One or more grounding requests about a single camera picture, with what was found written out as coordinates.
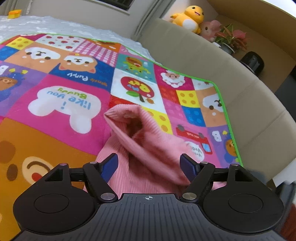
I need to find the pink ribbed knit sweater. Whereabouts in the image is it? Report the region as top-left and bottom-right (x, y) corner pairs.
(91, 104), (220, 196)

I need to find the beige upholstered headboard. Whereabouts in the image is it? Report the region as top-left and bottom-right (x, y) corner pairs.
(139, 19), (295, 185)

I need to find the colourful cartoon patchwork blanket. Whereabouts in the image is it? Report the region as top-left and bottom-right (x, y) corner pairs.
(1, 34), (241, 240)

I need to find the black round speaker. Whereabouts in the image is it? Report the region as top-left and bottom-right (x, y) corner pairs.
(240, 51), (264, 76)

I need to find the potted plant with red leaves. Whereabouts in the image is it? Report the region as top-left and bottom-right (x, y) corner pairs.
(215, 24), (247, 55)

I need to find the pink plush toy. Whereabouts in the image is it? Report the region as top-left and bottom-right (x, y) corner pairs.
(200, 20), (222, 42)

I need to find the yellow duck plush toy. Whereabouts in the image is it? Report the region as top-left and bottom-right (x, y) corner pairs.
(170, 6), (204, 35)

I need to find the dark window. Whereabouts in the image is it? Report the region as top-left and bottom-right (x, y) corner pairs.
(97, 0), (133, 11)

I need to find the white quilted bed sheet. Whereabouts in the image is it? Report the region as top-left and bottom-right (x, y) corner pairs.
(1, 16), (154, 61)

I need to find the small yellow toy block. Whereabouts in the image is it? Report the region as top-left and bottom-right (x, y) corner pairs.
(8, 9), (22, 19)

